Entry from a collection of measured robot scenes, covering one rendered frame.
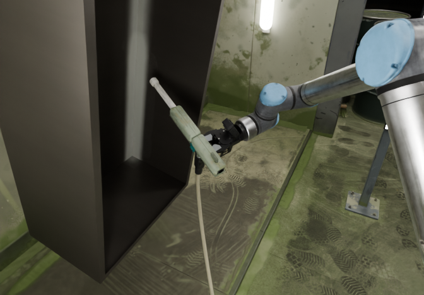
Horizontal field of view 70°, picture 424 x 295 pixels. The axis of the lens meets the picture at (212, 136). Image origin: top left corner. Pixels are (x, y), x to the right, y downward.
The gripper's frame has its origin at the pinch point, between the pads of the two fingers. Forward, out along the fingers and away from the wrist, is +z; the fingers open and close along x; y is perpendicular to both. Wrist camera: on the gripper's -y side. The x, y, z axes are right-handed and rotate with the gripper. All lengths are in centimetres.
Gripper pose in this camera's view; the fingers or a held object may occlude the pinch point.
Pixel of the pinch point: (198, 150)
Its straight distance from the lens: 108.7
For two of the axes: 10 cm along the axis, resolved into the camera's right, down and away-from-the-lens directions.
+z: -8.2, 4.1, -4.1
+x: -5.6, -7.2, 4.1
